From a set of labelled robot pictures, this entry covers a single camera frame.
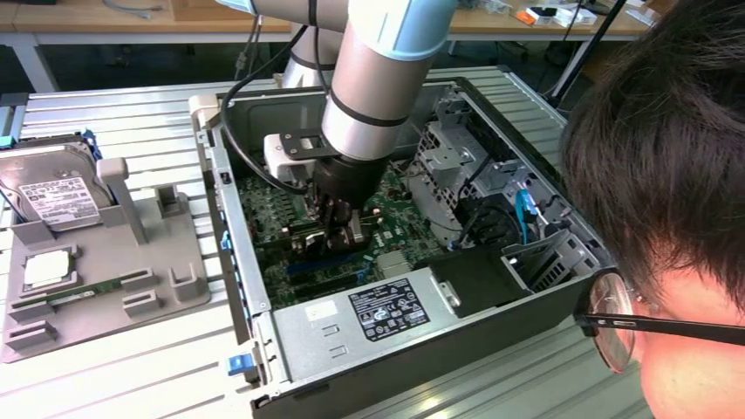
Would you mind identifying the black slanted pole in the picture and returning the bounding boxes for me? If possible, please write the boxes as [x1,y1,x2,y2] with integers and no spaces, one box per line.
[550,0,631,100]

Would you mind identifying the silver CPU chip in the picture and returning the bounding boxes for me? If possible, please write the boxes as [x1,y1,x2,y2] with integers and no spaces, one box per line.
[22,251,81,293]

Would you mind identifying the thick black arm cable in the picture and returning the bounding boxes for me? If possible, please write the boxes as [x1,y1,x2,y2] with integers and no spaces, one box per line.
[219,24,319,196]

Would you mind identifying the black framed glasses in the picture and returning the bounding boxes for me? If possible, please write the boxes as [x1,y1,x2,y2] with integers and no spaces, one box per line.
[574,268,745,374]

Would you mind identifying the black plastic shroud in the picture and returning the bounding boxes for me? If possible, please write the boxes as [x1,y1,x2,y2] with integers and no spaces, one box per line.
[428,248,532,319]

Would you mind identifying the grey parts rack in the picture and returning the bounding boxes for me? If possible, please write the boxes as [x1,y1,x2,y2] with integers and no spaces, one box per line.
[0,157,212,364]

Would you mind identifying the silver hard disk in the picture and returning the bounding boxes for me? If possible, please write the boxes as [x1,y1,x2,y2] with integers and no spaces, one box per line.
[0,134,117,232]

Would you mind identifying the open black PC case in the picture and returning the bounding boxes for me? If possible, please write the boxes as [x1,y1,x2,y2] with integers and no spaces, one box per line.
[188,76,622,419]

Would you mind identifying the blue data wire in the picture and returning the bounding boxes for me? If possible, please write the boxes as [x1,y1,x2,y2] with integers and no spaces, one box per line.
[515,185,540,245]

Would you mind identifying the blue expansion slot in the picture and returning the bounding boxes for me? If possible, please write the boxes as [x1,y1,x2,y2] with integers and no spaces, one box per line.
[286,252,356,275]

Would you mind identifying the silver perforated drive cage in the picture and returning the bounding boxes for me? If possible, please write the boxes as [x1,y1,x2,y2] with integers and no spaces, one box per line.
[407,120,520,232]

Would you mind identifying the silver power supply unit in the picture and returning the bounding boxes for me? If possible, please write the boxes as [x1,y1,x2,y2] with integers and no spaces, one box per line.
[264,265,462,385]

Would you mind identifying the black expansion slot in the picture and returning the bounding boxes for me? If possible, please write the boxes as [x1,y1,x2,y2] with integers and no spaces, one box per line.
[290,271,360,290]
[291,283,363,302]

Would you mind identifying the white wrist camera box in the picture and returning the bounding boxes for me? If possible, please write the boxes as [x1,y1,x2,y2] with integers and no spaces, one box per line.
[263,131,343,183]

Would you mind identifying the blue disk rail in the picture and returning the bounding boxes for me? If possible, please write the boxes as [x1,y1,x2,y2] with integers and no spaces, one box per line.
[79,127,106,161]

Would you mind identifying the black wire bundle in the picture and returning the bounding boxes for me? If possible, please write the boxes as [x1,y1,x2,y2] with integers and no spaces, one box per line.
[454,200,520,250]

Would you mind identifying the graphics card with metal bracket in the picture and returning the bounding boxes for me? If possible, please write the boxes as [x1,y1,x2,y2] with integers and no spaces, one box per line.
[254,220,374,265]

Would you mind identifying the white flat box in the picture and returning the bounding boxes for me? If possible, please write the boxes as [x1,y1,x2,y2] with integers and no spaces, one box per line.
[626,7,666,28]

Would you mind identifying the white box with black print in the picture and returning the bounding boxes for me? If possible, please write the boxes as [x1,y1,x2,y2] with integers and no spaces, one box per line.
[527,4,599,27]

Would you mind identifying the grey hanging cable with plug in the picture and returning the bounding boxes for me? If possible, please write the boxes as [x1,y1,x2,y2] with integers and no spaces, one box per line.
[235,12,267,80]

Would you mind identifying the pale blue coiled cable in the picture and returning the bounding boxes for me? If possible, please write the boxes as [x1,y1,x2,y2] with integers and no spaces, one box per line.
[103,0,170,19]

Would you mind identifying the long wooden desk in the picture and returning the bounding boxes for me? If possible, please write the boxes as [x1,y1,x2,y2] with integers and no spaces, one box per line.
[0,0,668,93]

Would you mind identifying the silver chipset heatsink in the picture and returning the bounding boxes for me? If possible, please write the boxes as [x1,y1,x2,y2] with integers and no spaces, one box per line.
[375,252,415,276]

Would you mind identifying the person's head dark hair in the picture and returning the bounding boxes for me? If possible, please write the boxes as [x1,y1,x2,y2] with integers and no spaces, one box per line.
[559,0,745,419]

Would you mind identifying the green RAM stick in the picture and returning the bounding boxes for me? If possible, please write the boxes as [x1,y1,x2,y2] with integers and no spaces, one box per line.
[21,278,127,306]

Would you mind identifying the grey slotted disk bay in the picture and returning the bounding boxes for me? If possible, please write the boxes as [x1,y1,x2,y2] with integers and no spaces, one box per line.
[500,229,602,293]

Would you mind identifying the blue case latch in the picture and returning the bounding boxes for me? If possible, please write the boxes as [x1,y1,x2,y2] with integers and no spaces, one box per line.
[226,355,255,377]

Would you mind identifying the grey metal bracket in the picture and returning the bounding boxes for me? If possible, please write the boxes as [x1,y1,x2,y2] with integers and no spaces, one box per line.
[0,92,31,140]

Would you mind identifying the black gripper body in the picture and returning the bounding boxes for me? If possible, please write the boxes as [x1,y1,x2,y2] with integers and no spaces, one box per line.
[311,152,392,209]

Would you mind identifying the green motherboard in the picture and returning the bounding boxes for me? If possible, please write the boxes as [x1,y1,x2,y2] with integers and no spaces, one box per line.
[235,165,454,306]

